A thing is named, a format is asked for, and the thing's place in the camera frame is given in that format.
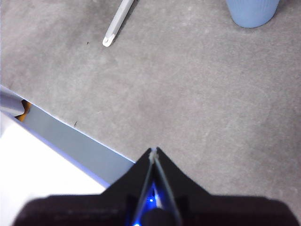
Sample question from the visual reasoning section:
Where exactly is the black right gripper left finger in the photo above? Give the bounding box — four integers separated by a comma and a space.
11, 147, 155, 226

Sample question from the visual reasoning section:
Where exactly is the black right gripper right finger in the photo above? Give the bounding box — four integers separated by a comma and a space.
156, 147, 301, 226

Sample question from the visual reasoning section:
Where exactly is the grey-handled sponge cup brush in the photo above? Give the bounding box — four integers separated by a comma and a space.
102, 0, 137, 48

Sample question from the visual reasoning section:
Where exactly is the blue ribbed plastic cup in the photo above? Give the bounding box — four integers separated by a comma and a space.
225, 0, 281, 29

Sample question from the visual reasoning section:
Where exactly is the pale grey table edge panel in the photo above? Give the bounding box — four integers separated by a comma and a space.
0, 84, 136, 188

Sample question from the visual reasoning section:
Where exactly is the small orange object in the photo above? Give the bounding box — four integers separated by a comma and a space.
15, 100, 32, 122

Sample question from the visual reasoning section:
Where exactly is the grey metal tube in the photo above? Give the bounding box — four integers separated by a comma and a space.
0, 90, 25, 116

